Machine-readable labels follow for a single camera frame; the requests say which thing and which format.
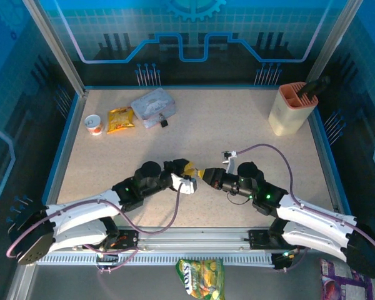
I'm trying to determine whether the grey plastic pouch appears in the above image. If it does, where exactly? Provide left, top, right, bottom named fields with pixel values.
left=130, top=87, right=176, bottom=129

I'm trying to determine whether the yellow snack bag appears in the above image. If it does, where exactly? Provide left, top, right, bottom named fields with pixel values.
left=106, top=106, right=136, bottom=134

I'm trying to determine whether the beige orange knife holder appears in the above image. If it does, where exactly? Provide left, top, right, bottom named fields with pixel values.
left=267, top=81, right=319, bottom=137

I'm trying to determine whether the white orange paper cup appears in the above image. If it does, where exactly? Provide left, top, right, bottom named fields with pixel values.
left=84, top=114, right=104, bottom=136

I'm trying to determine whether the green yellow candy bag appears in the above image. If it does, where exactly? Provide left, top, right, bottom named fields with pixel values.
left=174, top=258, right=226, bottom=300

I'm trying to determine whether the purple snack bag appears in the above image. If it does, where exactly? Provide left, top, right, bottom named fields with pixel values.
left=319, top=258, right=374, bottom=300

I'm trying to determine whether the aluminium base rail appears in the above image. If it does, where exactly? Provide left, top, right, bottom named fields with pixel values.
left=71, top=227, right=301, bottom=251

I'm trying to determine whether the right black mount plate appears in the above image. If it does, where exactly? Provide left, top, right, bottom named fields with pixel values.
left=247, top=229, right=273, bottom=251

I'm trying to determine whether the black mount plate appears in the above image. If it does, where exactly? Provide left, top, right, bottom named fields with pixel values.
left=111, top=229, right=140, bottom=251
left=247, top=229, right=273, bottom=251

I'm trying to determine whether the left black mount plate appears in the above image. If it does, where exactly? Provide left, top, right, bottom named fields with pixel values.
left=111, top=229, right=140, bottom=251

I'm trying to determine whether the white slotted cable duct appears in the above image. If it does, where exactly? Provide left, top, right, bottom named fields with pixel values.
left=37, top=252, right=274, bottom=267

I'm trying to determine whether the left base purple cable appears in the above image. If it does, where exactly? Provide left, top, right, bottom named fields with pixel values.
left=84, top=244, right=141, bottom=274

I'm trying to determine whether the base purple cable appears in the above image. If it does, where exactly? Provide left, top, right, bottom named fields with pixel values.
left=84, top=244, right=141, bottom=274
left=282, top=248, right=309, bottom=273

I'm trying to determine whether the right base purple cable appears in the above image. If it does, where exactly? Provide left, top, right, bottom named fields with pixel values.
left=282, top=248, right=309, bottom=273

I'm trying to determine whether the black knife handle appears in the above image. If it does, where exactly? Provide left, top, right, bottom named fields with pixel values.
left=298, top=76, right=331, bottom=96

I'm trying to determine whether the left aluminium frame post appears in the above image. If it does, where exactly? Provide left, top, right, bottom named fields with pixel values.
left=21, top=0, right=89, bottom=97

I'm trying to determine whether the aluminium frame post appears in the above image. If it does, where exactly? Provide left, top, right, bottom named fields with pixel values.
left=21, top=0, right=89, bottom=97
left=305, top=0, right=364, bottom=83

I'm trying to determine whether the right aluminium frame post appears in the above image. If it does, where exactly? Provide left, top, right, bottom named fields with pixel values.
left=305, top=0, right=364, bottom=83

